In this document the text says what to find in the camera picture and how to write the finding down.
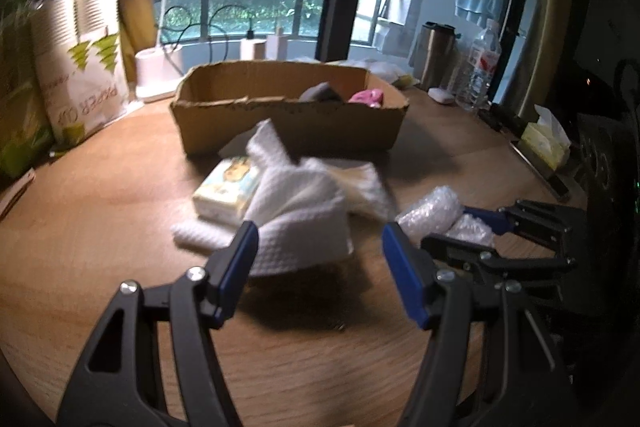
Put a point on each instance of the white plug charger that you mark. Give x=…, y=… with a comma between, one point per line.
x=276, y=46

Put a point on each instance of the small tissue packet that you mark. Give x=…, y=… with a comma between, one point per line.
x=225, y=194

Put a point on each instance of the bubble wrap roll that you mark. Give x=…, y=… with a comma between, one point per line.
x=440, y=212

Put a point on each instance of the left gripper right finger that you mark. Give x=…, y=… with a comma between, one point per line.
x=440, y=301

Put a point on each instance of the green yellow snack bag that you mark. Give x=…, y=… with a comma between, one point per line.
x=25, y=128

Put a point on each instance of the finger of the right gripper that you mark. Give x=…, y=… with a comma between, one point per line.
x=551, y=226
x=487, y=267

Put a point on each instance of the white charger adapter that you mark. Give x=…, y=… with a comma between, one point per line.
x=252, y=49

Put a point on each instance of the paper cup package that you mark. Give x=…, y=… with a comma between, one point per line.
x=78, y=61

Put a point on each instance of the brown cardboard box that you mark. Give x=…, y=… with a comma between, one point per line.
x=216, y=102

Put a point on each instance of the white textured cloth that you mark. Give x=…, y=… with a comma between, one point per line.
x=301, y=208

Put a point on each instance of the steel thermos tumbler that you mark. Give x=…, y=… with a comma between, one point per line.
x=431, y=53

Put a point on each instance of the small pink white knife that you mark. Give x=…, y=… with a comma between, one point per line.
x=10, y=197

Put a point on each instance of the pink plush toy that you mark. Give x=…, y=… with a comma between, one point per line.
x=370, y=97

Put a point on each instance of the white earbuds case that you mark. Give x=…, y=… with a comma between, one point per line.
x=441, y=96

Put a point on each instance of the balcony railing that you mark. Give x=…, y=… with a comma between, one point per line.
x=211, y=20

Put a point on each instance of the grey dotted sock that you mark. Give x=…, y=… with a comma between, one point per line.
x=321, y=92

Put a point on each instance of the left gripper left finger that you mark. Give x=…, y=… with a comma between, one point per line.
x=150, y=360

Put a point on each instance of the yellow tissue pack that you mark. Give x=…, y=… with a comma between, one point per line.
x=547, y=139

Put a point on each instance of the clear water bottle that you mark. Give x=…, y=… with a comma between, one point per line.
x=479, y=67

